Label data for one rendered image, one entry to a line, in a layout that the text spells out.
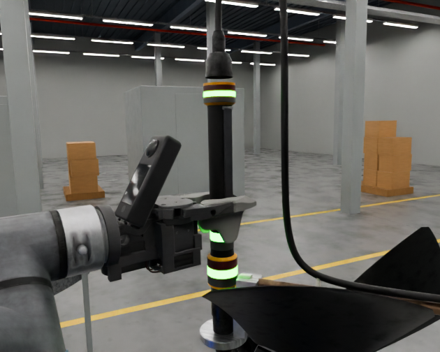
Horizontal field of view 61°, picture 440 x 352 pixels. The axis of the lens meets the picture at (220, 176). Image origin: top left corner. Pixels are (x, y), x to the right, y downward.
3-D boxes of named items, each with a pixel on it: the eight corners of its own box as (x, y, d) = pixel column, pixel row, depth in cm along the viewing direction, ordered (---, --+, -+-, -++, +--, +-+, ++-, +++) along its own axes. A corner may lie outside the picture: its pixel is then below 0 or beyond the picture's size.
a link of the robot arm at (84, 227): (50, 204, 44) (66, 218, 37) (91, 199, 46) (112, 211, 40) (56, 265, 45) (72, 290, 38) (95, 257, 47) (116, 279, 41)
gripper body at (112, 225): (179, 248, 54) (93, 267, 47) (176, 189, 53) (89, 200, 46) (207, 264, 48) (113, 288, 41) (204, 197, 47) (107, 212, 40)
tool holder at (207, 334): (265, 331, 57) (265, 269, 56) (252, 357, 50) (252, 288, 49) (211, 320, 60) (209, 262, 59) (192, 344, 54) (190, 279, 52)
